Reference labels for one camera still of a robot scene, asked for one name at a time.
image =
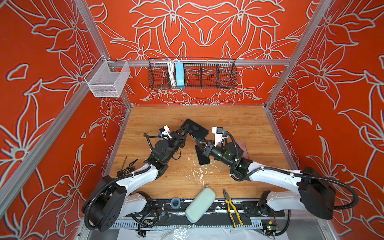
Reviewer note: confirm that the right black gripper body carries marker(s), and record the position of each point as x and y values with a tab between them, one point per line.
211	150

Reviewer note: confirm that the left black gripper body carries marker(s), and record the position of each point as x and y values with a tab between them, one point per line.
175	138

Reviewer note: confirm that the pink phone case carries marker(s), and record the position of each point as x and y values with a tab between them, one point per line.
245	151

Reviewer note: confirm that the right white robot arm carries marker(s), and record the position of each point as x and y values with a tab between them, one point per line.
305	190

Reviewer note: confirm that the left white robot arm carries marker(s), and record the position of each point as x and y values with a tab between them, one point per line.
112	197

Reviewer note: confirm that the mint green glasses case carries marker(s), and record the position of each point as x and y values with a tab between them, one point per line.
198	207

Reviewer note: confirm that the light blue box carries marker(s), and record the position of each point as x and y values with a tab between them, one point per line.
180	76

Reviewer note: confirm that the yellow black tape measure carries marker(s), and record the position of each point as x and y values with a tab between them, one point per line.
130	168

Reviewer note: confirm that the blue tape roll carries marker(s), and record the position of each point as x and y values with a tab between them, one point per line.
175	203

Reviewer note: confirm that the green circuit board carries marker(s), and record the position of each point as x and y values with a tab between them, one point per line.
270	227

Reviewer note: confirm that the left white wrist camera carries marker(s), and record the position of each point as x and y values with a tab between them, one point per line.
165	133

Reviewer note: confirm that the black wire wall basket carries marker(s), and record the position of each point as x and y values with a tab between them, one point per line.
200	73

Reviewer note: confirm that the yellow handled pliers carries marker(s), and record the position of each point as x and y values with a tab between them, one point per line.
231	209

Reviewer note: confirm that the clear plastic wall bin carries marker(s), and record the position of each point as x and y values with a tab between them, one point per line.
106	82

